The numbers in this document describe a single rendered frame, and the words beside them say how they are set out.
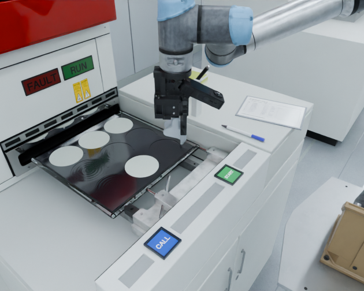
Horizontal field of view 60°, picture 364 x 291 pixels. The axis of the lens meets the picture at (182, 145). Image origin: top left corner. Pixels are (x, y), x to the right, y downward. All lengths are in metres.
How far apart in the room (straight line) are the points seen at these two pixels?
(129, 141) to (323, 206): 0.62
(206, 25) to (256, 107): 0.51
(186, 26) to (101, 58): 0.54
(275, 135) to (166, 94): 0.39
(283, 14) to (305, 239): 0.56
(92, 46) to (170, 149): 0.42
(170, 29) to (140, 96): 0.53
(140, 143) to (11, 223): 0.43
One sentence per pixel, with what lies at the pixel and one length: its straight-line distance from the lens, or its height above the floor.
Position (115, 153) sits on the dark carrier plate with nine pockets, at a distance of 1.00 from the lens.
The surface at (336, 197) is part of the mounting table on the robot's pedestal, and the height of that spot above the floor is 0.82.
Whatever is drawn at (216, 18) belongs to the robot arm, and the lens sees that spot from 0.67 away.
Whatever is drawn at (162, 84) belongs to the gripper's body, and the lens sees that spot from 0.73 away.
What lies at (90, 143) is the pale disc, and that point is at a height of 0.90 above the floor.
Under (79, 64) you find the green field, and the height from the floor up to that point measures 1.11.
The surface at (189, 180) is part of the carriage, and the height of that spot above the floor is 0.88.
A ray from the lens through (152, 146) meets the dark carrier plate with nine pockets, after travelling 1.01.
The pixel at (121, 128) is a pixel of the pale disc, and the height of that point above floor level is 0.90.
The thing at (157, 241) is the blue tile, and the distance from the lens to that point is 0.68.
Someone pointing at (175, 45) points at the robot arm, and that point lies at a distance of 0.68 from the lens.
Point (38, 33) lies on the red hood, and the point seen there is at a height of 1.25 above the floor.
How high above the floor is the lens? 1.51
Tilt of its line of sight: 37 degrees down
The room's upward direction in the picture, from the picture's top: straight up
